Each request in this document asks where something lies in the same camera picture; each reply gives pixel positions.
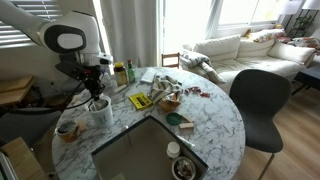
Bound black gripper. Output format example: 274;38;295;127
78;64;105;102

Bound white plastic cup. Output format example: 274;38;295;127
85;94;115;128

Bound yellow flat packet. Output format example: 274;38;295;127
128;92;154;111

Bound sauce bottle yellow label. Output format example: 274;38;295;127
113;61;129;87

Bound small hot sauce bottle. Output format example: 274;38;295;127
126;59;138;84

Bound white paper sheet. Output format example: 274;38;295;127
139;67;161;84

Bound striped grey cloth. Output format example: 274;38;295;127
148;73;184;104

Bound white curtain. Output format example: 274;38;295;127
99;0;164;68

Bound wooden bowl with items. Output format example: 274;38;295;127
157;93;182;114

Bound grey open box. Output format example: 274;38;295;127
90;114;209;180

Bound wooden side shelf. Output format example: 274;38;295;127
0;75;36;108

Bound green round lid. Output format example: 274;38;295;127
165;112;183;127

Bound wooden chair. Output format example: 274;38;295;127
161;52;181;69

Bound window blinds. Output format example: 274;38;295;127
0;0;64;50

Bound small wooden block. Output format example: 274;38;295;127
181;114;194;124
178;122;195;130

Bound small white jar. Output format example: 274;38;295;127
166;141;181;159

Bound wooden board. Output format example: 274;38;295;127
0;136;48;180

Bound white tube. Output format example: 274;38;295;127
175;134;197;150

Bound folded grey blanket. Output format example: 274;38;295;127
179;49;227;84

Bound cream sofa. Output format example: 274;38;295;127
182;28;320;94

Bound dark grey chair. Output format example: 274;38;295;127
229;68;294;180

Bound patterned pillow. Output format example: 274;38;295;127
248;28;286;44

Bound cream cushion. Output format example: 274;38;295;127
266;41;316;66

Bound dark coffee table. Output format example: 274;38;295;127
292;64;320;97

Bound potted plant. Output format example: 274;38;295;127
286;14;315;38

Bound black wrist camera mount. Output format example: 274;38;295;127
54;61;84;81

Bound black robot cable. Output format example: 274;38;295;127
0;81;95;116

